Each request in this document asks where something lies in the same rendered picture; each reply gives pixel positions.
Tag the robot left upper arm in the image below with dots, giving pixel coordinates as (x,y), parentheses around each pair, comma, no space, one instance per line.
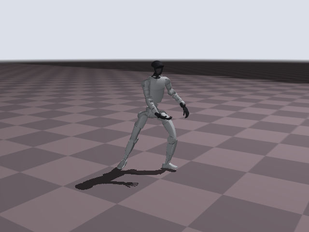
(168,86)

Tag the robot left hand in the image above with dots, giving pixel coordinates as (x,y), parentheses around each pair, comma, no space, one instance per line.
(185,110)

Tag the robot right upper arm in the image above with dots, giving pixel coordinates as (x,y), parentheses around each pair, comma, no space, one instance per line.
(145,85)

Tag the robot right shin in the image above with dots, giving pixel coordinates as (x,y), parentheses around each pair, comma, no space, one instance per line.
(128,149)

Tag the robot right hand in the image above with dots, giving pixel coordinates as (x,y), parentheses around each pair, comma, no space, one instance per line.
(162,117)

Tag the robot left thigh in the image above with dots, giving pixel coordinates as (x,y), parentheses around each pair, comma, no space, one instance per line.
(169,127)

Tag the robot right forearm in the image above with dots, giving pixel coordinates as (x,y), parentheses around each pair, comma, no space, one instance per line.
(151,106)

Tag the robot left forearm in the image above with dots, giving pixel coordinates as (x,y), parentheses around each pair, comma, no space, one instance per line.
(178,99)

